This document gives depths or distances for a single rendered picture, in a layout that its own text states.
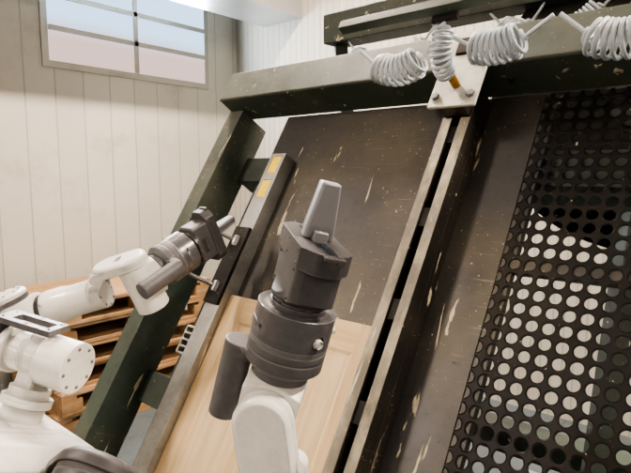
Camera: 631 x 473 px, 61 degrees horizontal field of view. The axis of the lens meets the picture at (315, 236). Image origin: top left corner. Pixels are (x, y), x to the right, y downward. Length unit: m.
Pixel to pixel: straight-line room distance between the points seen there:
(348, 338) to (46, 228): 3.70
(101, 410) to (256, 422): 0.90
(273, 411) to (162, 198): 4.50
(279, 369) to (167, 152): 4.55
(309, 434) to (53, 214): 3.73
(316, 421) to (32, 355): 0.51
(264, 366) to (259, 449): 0.09
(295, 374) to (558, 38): 0.80
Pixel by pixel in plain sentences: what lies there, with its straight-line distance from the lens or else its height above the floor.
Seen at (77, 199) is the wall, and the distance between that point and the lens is 4.64.
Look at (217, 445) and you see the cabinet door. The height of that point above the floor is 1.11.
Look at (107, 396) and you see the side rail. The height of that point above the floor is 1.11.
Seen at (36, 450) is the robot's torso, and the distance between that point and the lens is 0.72.
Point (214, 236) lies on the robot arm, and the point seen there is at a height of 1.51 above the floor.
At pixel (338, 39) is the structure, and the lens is 1.98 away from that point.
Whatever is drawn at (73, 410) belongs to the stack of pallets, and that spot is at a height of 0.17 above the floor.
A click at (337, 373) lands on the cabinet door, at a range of 1.04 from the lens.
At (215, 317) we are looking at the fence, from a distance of 1.28.
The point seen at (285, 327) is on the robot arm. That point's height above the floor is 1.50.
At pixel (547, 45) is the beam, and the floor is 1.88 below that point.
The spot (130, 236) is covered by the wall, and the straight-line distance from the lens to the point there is 4.88.
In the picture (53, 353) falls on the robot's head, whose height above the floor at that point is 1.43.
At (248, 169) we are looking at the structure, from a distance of 1.59.
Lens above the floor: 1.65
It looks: 7 degrees down
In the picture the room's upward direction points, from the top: straight up
